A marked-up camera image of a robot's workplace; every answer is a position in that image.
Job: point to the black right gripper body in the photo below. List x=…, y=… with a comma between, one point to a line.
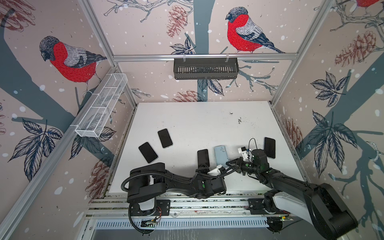
x=240, y=166

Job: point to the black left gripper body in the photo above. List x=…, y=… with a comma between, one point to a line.
x=203, y=174

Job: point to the phone with black screen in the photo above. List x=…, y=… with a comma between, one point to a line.
x=203, y=158

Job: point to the pale green phone case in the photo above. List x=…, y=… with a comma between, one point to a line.
x=221, y=156

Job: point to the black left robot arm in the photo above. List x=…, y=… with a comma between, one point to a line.
x=146, y=183

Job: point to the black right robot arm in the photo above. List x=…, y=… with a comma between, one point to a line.
x=319, y=205

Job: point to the phone right side black screen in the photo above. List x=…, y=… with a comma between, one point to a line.
x=270, y=147

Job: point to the phone far left black screen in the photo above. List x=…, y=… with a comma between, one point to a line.
x=148, y=152

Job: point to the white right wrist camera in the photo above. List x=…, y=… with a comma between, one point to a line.
x=245, y=154

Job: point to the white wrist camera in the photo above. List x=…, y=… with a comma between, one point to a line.
x=245, y=154
x=217, y=171

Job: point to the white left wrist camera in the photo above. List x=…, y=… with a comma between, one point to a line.
x=217, y=171

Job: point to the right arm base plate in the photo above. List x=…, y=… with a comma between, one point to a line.
x=256, y=207

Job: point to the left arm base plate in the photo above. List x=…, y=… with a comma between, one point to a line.
x=156, y=207

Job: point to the black wall basket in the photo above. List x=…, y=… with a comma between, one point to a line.
x=206, y=68

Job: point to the white wire mesh basket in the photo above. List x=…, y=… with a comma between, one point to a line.
x=98, y=114

